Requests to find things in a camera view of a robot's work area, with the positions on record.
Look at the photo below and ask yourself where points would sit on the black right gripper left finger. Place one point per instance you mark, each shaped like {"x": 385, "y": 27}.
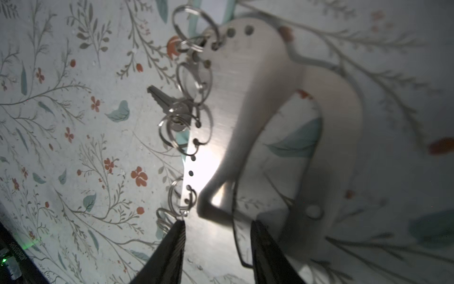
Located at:
{"x": 165, "y": 266}

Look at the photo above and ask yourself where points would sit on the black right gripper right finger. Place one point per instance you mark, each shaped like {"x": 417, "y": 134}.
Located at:
{"x": 270, "y": 265}

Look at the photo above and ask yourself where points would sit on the silver metal carabiner key holder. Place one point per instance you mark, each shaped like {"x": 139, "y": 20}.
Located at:
{"x": 245, "y": 76}

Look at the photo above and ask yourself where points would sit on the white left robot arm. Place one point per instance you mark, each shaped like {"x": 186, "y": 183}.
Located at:
{"x": 16, "y": 266}

